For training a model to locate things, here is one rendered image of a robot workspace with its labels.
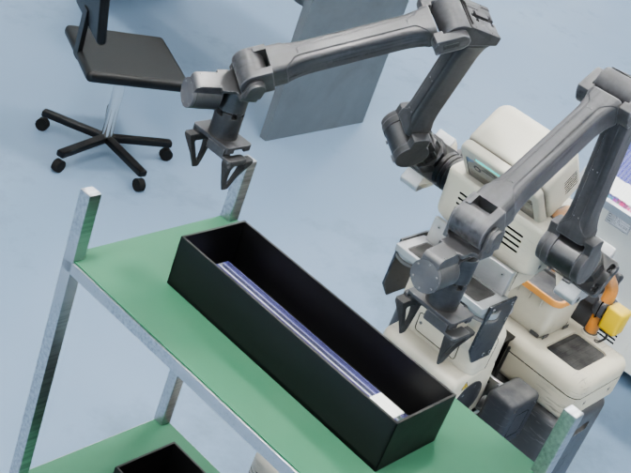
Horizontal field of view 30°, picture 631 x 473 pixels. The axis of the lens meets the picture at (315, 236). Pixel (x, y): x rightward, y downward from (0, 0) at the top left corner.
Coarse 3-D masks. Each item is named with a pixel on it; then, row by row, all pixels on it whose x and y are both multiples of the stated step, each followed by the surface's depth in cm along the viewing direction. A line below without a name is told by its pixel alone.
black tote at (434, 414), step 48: (192, 240) 226; (240, 240) 237; (192, 288) 224; (240, 288) 215; (288, 288) 230; (240, 336) 217; (288, 336) 209; (336, 336) 224; (384, 336) 216; (288, 384) 211; (336, 384) 203; (384, 384) 218; (432, 384) 211; (336, 432) 205; (384, 432) 198; (432, 432) 210
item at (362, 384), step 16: (240, 272) 231; (256, 288) 228; (272, 304) 226; (288, 320) 223; (304, 336) 220; (320, 352) 217; (336, 368) 215; (352, 368) 216; (368, 384) 214; (384, 400) 211; (400, 416) 209
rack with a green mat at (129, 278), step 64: (64, 256) 226; (128, 256) 232; (64, 320) 233; (128, 320) 217; (192, 320) 221; (192, 384) 208; (256, 384) 211; (128, 448) 275; (192, 448) 282; (256, 448) 200; (320, 448) 202; (448, 448) 213; (512, 448) 219
